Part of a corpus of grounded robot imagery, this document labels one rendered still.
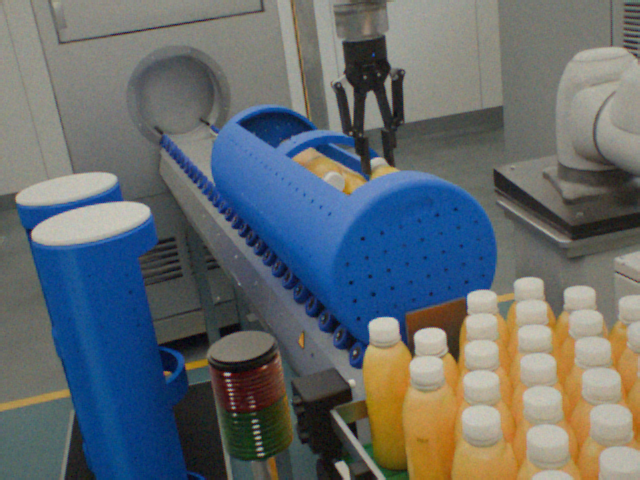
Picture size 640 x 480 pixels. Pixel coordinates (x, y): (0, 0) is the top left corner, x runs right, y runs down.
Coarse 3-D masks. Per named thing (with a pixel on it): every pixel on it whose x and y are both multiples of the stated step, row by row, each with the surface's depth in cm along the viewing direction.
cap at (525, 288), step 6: (516, 282) 113; (522, 282) 113; (528, 282) 113; (534, 282) 113; (540, 282) 112; (516, 288) 112; (522, 288) 111; (528, 288) 111; (534, 288) 111; (540, 288) 111; (516, 294) 113; (522, 294) 112; (528, 294) 111; (534, 294) 111; (540, 294) 112
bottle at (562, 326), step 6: (564, 306) 109; (594, 306) 108; (564, 312) 110; (570, 312) 108; (564, 318) 109; (558, 324) 110; (564, 324) 108; (558, 330) 109; (564, 330) 108; (606, 330) 108; (558, 336) 109; (564, 336) 108; (606, 336) 108
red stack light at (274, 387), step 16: (208, 368) 71; (256, 368) 70; (272, 368) 71; (224, 384) 70; (240, 384) 70; (256, 384) 70; (272, 384) 71; (224, 400) 71; (240, 400) 70; (256, 400) 70; (272, 400) 71
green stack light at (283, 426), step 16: (224, 416) 72; (240, 416) 71; (256, 416) 71; (272, 416) 71; (288, 416) 74; (224, 432) 73; (240, 432) 71; (256, 432) 71; (272, 432) 72; (288, 432) 74; (240, 448) 72; (256, 448) 72; (272, 448) 72
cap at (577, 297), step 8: (568, 288) 109; (576, 288) 109; (584, 288) 109; (592, 288) 108; (568, 296) 107; (576, 296) 107; (584, 296) 106; (592, 296) 107; (568, 304) 108; (576, 304) 107; (584, 304) 107; (592, 304) 107
